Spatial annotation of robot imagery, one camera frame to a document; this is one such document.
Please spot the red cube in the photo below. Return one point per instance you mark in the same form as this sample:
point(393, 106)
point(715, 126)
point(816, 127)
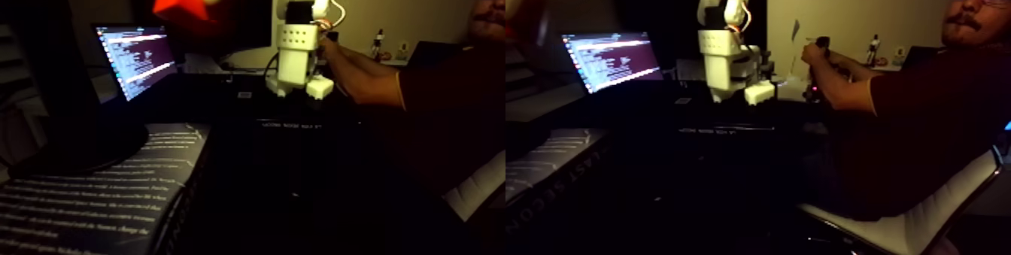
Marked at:
point(183, 0)

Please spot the black leader arm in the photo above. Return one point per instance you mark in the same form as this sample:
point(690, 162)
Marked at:
point(821, 42)

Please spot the person's left hand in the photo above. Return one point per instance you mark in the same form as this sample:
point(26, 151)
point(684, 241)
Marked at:
point(817, 57)

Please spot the black computer monitor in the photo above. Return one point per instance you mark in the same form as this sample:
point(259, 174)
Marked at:
point(253, 12)

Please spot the open laptop with lit screen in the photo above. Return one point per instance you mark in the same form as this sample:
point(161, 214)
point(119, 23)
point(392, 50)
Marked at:
point(138, 59)

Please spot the small white tag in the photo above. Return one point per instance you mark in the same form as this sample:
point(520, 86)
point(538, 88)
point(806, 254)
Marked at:
point(245, 95)

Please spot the black box with white print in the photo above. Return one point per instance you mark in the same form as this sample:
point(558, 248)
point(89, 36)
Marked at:
point(288, 124)

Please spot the small dark figurine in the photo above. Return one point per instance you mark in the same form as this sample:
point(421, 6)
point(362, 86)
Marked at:
point(377, 45)

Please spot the large black stand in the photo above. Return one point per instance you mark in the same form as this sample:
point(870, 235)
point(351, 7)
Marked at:
point(55, 91)

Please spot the black book with white text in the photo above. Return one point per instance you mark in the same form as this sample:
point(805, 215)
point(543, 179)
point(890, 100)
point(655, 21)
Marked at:
point(79, 209)

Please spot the person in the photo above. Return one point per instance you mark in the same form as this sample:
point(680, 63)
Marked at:
point(940, 114)

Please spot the white office chair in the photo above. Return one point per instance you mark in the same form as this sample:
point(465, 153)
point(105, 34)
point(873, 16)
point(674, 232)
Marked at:
point(916, 225)

